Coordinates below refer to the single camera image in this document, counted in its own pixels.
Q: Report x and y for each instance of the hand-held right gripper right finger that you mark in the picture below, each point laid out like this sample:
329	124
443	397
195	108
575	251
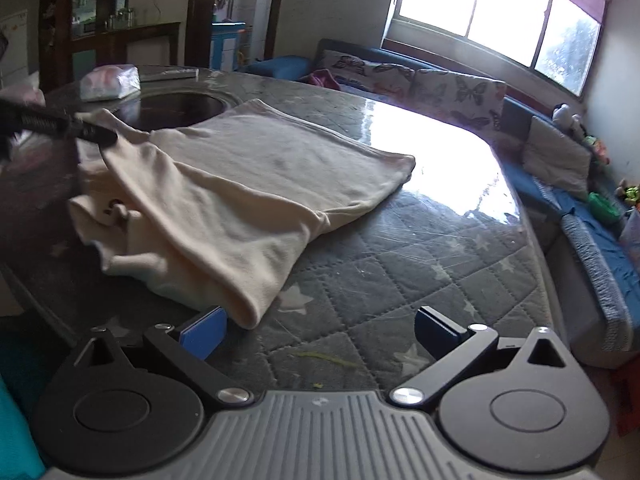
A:
439	332

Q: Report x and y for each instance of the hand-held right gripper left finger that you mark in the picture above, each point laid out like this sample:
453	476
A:
206	335

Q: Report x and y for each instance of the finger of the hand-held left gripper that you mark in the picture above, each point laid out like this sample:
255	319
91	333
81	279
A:
95	133

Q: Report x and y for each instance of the cream long-sleeved garment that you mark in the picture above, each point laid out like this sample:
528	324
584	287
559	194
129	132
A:
240	190

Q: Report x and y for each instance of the pale pink cloth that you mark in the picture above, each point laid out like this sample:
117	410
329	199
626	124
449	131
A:
22	91

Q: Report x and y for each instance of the white soft tissue pack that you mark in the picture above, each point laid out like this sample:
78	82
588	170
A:
110	82

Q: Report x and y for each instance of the grey quilted star table cover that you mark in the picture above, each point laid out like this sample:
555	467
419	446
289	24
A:
375	285

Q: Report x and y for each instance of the round black induction cooktop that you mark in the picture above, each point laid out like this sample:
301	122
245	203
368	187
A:
175	107

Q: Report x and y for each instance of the white remote control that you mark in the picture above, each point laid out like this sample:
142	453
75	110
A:
167	75

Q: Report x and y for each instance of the dark wooden sideboard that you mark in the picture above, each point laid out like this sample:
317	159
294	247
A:
120	42

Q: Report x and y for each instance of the green vegetable scrap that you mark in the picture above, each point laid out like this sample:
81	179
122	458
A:
325	358

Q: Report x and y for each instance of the metal canisters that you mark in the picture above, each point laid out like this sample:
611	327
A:
120	19

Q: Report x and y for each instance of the blue white small cabinet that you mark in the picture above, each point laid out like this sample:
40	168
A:
227	47

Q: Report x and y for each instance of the blue fringed sofa blanket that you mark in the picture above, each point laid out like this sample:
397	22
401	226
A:
617	280

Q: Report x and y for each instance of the blue corner sofa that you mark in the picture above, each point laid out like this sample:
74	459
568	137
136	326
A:
530	170

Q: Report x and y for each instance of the red plastic stool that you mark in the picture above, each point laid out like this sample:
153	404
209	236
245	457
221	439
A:
629	400

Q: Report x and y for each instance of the green plastic bowl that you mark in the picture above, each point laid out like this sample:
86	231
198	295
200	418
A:
602	207

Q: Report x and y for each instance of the plain grey cushion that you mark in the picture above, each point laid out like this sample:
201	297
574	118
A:
555	157

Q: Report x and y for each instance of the teal cloth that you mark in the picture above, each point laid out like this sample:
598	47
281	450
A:
15	435

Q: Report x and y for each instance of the clear plastic storage box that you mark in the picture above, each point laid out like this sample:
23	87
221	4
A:
632	232

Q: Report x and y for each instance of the large butterfly print cushion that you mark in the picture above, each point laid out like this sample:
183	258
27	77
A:
457	100

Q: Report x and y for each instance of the purple pink cloth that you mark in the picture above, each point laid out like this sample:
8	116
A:
322	81

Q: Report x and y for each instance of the brown bear plush toy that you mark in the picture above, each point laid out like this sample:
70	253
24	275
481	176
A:
629	192

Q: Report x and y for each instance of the pink green plush toy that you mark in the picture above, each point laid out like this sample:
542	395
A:
596	150

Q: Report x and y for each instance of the panda plush toy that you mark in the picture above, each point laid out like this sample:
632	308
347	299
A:
567	120

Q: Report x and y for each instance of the sliding glass window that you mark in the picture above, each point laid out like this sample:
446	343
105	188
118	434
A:
490	10

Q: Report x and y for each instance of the dark wooden door frame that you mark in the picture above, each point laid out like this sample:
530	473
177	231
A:
202	10

